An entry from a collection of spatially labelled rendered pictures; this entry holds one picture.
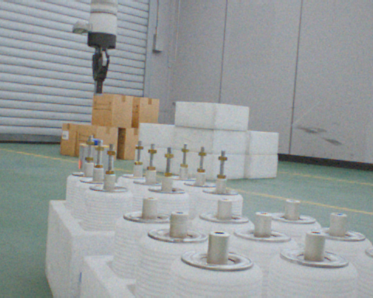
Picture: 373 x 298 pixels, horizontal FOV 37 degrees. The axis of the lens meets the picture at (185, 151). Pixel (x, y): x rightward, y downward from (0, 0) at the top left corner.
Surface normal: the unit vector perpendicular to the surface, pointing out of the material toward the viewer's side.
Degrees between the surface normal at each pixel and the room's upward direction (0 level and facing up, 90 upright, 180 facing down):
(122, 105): 90
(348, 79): 90
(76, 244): 90
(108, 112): 90
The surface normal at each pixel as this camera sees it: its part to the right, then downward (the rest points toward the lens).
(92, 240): 0.33, 0.07
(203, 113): -0.68, -0.01
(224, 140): 0.73, 0.09
